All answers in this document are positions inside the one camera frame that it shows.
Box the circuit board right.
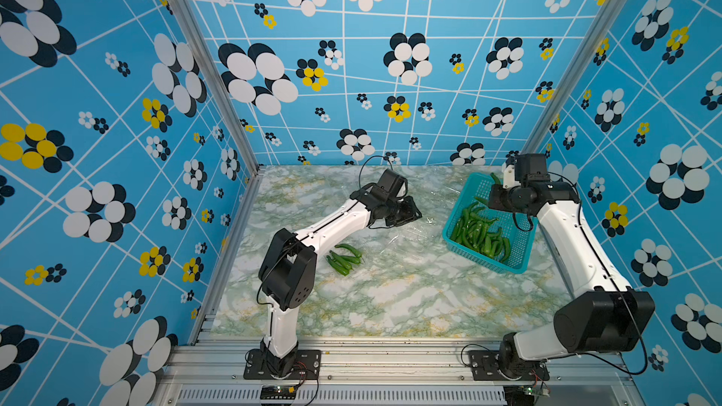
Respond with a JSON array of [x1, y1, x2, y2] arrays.
[[504, 386, 547, 406]]

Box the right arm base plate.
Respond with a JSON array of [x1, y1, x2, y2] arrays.
[[466, 350, 550, 382]]

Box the teal plastic basket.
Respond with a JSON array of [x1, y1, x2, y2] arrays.
[[442, 173, 536, 274]]

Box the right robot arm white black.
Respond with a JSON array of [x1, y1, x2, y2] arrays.
[[488, 182, 655, 379]]

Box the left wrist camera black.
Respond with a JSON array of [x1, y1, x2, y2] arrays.
[[374, 168, 408, 201]]

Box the aluminium corner post left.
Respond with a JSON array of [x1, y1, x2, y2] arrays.
[[169, 0, 261, 180]]

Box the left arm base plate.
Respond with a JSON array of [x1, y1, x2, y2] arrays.
[[243, 349, 322, 381]]

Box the aluminium corner post right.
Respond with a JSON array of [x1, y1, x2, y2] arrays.
[[520, 0, 628, 154]]

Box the green peppers inside basket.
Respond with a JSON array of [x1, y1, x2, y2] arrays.
[[450, 197, 511, 262]]

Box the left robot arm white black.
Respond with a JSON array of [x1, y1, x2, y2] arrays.
[[259, 195, 422, 378]]

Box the green circuit board left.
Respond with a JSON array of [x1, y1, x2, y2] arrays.
[[259, 385, 298, 404]]

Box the green peppers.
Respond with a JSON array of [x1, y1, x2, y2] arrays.
[[450, 197, 511, 262], [325, 244, 364, 276]]

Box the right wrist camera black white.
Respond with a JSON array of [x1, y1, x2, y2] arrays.
[[502, 153, 551, 190]]

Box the aluminium corner post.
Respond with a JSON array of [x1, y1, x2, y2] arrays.
[[169, 0, 261, 180], [520, 0, 628, 154]]

